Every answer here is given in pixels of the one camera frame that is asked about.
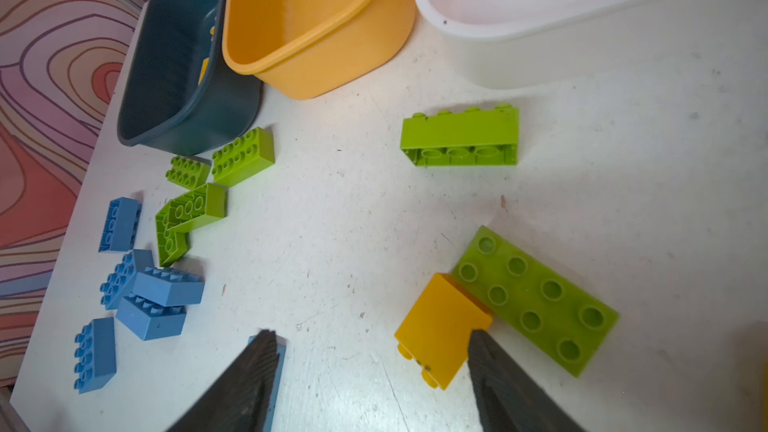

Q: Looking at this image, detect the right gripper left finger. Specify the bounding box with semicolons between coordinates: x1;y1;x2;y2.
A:
170;330;278;431

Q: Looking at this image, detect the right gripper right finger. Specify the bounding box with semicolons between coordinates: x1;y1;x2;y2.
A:
468;330;582;431

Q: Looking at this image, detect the blue lego far left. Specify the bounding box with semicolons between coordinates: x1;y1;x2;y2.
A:
98;197;142;252

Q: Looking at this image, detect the yellow small lego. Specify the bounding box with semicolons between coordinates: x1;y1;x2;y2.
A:
198;25;216;85

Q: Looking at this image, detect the dark teal plastic bin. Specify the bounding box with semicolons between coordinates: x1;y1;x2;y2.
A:
117;0;262;156

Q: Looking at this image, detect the green lego upper right cluster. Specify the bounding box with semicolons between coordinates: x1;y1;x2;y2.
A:
212;127;275;187

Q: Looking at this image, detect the blue lego stacked upper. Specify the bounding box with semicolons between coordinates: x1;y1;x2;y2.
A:
132;268;205;307

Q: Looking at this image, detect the blue lego bottom left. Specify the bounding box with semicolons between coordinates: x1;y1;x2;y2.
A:
74;317;117;394

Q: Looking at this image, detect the blue lego centre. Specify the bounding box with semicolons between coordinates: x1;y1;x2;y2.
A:
245;329;287;431

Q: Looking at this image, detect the green lego middle cluster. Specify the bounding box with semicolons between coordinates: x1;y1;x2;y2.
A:
167;183;227;233

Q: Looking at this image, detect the green lego lower cluster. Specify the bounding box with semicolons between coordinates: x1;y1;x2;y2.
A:
155;204;189;267

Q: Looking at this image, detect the green lego cluster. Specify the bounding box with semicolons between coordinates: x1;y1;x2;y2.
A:
212;127;275;187
155;204;189;267
167;183;227;233

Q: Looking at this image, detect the blue lego stacked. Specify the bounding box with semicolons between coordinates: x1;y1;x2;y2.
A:
116;294;186;341
132;268;205;307

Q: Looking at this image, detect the white plastic bin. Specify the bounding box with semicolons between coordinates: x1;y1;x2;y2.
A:
416;0;767;89

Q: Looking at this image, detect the yellow sloped lego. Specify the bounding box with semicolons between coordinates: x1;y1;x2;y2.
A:
394;273;494;390

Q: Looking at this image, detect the blue lego stacked lower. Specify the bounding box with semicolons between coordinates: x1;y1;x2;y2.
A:
116;294;186;341

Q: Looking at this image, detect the green lego plate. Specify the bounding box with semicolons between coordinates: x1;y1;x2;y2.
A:
452;226;619;377

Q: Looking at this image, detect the yellow plastic bin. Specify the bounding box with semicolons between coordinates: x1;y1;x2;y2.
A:
223;0;416;100

